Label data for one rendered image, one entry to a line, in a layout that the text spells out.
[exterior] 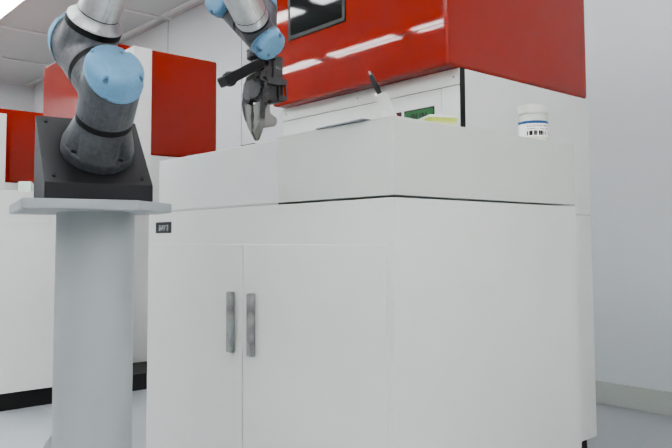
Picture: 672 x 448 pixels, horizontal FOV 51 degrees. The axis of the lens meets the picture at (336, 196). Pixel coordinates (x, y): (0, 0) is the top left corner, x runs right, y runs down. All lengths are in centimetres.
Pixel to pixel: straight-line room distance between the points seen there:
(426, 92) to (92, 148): 100
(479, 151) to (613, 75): 204
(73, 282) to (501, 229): 89
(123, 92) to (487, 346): 89
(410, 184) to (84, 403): 78
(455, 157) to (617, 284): 207
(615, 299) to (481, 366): 198
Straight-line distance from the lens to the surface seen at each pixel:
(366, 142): 133
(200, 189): 181
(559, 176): 172
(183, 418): 192
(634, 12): 349
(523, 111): 175
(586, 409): 256
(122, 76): 145
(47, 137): 162
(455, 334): 141
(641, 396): 341
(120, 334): 155
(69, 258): 154
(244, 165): 165
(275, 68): 175
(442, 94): 205
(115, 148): 153
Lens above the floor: 74
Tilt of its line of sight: 4 degrees up
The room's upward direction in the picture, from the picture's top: straight up
